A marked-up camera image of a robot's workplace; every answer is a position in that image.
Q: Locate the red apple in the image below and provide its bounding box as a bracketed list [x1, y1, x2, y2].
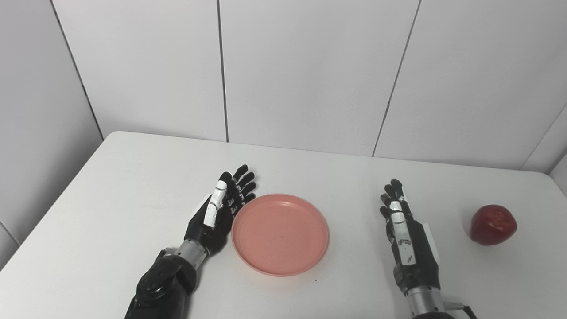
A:
[470, 204, 517, 246]

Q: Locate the pink round plate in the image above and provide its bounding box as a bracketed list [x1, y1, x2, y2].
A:
[231, 193, 330, 277]

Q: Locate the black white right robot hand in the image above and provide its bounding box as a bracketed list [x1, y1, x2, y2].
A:
[379, 179, 441, 296]

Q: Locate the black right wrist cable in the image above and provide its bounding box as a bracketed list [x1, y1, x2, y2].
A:
[443, 301, 479, 319]

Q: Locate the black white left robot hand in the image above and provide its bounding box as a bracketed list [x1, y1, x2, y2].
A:
[184, 164, 257, 257]

